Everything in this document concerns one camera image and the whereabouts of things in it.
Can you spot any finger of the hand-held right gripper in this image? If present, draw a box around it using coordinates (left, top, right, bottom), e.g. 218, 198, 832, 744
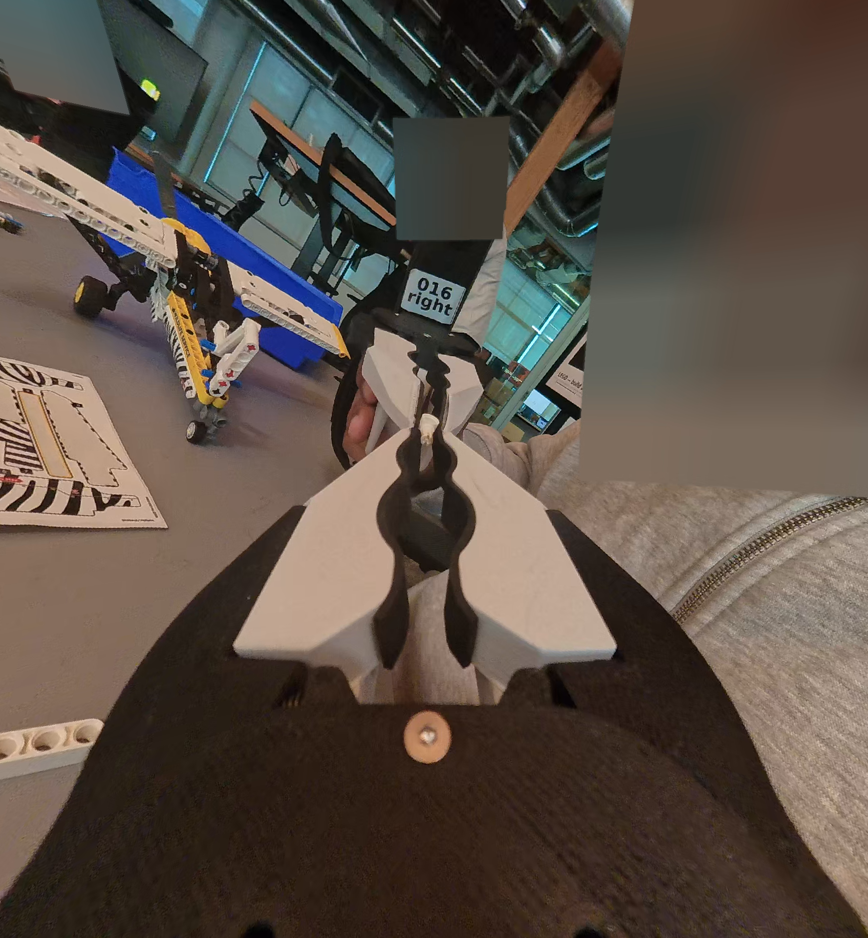
363, 327, 436, 455
430, 352, 484, 439

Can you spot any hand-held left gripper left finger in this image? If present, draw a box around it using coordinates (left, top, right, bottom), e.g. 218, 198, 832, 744
233, 429, 417, 691

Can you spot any white lego beam with holes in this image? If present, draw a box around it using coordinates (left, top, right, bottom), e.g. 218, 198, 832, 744
0, 717, 106, 789

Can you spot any grey zip sweatshirt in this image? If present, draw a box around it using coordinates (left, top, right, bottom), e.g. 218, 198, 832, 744
361, 421, 868, 938

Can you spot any black monitor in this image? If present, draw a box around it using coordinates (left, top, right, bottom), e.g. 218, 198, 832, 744
100, 15, 212, 148

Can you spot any person's right hand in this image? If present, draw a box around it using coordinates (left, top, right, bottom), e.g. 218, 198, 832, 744
345, 377, 384, 455

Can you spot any black standing desk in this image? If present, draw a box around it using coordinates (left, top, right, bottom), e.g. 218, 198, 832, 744
249, 99, 406, 296

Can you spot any lego airplane model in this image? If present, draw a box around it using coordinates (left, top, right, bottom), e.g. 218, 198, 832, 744
0, 106, 351, 445

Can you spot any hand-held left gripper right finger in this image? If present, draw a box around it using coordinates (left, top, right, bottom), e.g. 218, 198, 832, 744
438, 431, 620, 691

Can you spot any blue plastic bin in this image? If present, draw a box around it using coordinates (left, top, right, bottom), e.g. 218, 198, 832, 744
106, 147, 346, 372

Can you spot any zebra sticker sheet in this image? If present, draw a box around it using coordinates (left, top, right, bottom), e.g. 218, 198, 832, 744
0, 350, 170, 531

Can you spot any black office chair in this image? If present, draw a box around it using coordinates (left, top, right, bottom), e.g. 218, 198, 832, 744
315, 132, 378, 294

